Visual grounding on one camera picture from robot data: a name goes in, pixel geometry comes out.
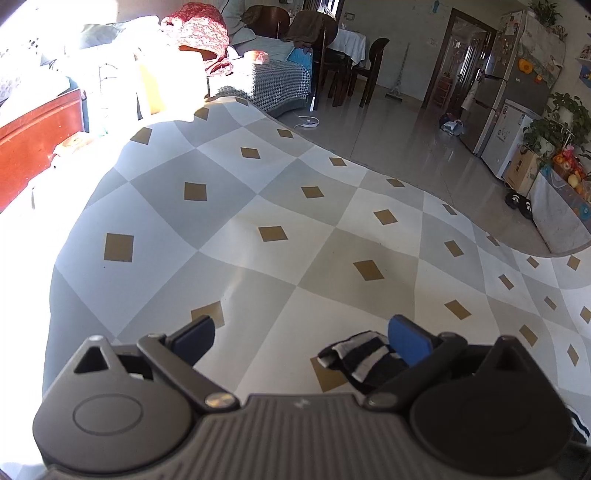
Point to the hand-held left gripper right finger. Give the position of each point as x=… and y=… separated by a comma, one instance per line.
x=408, y=337

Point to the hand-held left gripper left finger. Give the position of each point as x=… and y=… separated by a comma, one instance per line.
x=196, y=339

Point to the black slipper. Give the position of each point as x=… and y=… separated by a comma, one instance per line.
x=512, y=200
x=526, y=207

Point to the striped cloth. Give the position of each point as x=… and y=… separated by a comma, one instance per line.
x=579, y=424

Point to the grey covered cabinet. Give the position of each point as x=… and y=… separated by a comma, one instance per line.
x=561, y=212

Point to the cardboard box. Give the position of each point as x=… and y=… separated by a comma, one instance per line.
x=521, y=170

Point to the plastic bag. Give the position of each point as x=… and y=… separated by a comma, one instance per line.
x=451, y=128

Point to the white chest freezer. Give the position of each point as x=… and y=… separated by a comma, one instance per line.
x=505, y=138

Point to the fruit basket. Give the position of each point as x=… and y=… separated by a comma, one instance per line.
x=570, y=164

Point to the white power strip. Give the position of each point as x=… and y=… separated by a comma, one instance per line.
x=308, y=122

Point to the orange plastic drawers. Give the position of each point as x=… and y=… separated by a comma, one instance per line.
x=443, y=92

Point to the houndstooth covered sofa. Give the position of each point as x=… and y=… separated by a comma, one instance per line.
x=272, y=85

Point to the potted green plant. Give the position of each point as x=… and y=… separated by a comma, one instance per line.
x=561, y=120

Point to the silver refrigerator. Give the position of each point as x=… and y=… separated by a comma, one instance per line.
x=503, y=78

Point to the dark wooden chair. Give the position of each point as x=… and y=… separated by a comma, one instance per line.
x=323, y=74
x=371, y=57
x=265, y=18

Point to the blue cloth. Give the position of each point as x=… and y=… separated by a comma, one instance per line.
x=300, y=57

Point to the dining table with white cloth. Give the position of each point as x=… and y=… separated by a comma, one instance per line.
x=348, y=41

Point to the green cushion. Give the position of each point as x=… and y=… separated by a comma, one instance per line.
x=249, y=41

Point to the patterned fridge cover cloth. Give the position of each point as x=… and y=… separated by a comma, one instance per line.
x=545, y=50

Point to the brown jacket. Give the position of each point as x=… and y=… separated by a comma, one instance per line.
x=304, y=27

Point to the wooden door frame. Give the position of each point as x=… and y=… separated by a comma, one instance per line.
x=445, y=55

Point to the blue wall shelf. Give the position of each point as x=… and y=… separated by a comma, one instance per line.
x=585, y=71

